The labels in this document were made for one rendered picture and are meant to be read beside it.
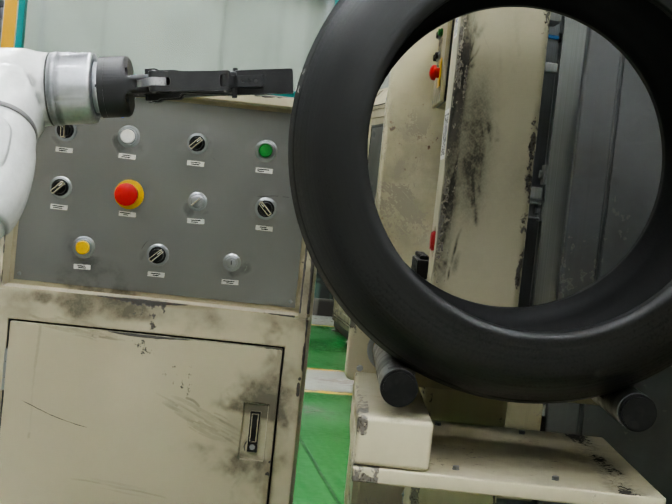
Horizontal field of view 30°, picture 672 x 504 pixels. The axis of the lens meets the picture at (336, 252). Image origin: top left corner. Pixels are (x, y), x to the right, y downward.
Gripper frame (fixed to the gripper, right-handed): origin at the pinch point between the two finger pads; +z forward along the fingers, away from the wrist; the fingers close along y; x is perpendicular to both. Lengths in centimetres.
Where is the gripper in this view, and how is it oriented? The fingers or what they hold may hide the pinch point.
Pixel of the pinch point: (264, 81)
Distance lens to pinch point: 156.0
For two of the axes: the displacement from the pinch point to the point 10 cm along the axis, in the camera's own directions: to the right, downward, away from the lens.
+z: 10.0, -0.3, 0.0
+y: 0.0, -0.5, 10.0
